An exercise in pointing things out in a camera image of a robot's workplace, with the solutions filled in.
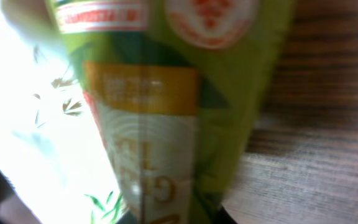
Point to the green yellow snack pouch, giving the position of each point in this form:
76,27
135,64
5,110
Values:
175,87

